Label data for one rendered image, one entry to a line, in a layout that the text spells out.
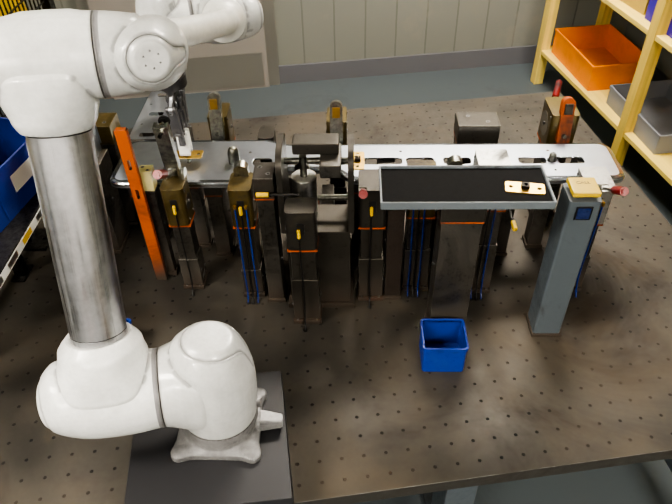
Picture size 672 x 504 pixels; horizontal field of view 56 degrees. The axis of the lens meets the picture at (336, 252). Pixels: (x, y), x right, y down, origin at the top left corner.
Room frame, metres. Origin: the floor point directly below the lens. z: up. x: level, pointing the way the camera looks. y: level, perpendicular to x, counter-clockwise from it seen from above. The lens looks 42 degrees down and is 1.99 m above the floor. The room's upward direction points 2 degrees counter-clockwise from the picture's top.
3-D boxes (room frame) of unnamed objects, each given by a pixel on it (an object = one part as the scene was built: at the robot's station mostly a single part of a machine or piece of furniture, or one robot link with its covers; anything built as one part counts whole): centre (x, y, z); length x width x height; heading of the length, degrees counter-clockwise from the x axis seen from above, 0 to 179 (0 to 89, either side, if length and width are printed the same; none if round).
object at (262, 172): (1.26, 0.17, 0.91); 0.07 x 0.05 x 0.42; 178
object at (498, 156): (1.28, -0.39, 0.90); 0.13 x 0.08 x 0.41; 178
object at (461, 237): (1.12, -0.28, 0.92); 0.10 x 0.08 x 0.45; 88
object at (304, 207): (1.16, 0.08, 0.89); 0.09 x 0.08 x 0.38; 178
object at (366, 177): (1.25, -0.09, 0.89); 0.12 x 0.07 x 0.38; 178
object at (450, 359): (1.02, -0.26, 0.75); 0.11 x 0.10 x 0.09; 88
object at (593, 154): (1.48, -0.09, 1.00); 1.38 x 0.22 x 0.02; 88
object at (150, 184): (1.36, 0.48, 0.88); 0.04 x 0.04 x 0.37; 88
